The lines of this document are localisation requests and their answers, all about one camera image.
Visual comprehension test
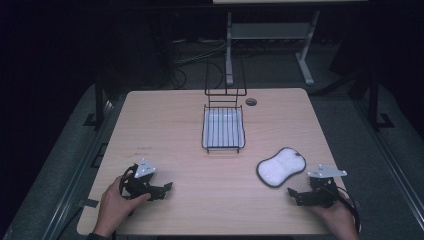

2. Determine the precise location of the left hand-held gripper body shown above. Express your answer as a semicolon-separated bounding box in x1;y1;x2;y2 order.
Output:
119;158;158;201

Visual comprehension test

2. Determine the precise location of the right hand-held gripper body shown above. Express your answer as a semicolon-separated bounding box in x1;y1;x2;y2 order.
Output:
307;164;348;209

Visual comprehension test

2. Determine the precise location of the person's right hand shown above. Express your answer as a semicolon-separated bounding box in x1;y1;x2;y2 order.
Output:
308;195;362;240

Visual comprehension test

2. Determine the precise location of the person's left hand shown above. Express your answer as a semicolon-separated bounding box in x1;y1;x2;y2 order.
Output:
92;175;152;238

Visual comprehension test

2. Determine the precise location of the white sponge with black rim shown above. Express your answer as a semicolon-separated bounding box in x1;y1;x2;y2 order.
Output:
255;146;307;189

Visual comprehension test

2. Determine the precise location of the white plastic tray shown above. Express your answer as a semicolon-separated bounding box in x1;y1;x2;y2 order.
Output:
203;109;245;149

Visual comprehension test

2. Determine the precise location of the white metal stand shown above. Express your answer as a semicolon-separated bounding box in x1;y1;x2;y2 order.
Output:
225;9;322;87

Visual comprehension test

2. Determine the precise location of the black metal post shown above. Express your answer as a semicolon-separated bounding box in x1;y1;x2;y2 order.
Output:
367;71;396;131

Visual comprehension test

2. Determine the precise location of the black wire rack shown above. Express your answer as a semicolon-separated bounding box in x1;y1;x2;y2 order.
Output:
201;55;248;155

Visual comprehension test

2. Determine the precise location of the bundle of floor cables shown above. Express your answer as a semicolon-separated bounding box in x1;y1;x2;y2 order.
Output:
165;37;231;90

